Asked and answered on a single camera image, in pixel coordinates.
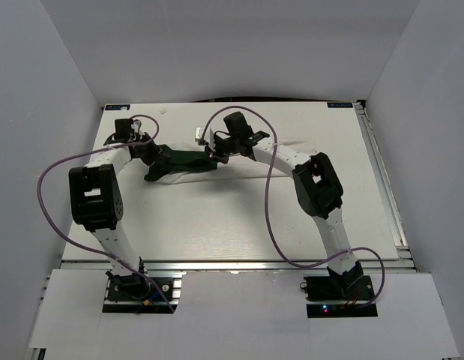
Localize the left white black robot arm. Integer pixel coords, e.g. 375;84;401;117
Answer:
68;116;169;301

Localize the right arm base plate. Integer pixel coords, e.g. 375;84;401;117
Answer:
300;276;378;319

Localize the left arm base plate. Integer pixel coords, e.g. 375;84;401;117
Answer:
102;271;178;314

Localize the white green raglan t-shirt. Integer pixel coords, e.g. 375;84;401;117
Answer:
143;140;311;187

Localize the blue table label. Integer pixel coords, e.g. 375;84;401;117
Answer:
104;104;130;111
327;102;354;109

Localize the left blue table label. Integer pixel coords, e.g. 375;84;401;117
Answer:
104;104;130;111

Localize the right blue table label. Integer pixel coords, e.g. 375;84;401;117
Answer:
327;102;354;109

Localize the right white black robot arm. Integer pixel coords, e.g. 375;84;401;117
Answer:
196;106;363;299

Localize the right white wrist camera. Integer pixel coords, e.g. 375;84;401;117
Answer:
195;127;214;146

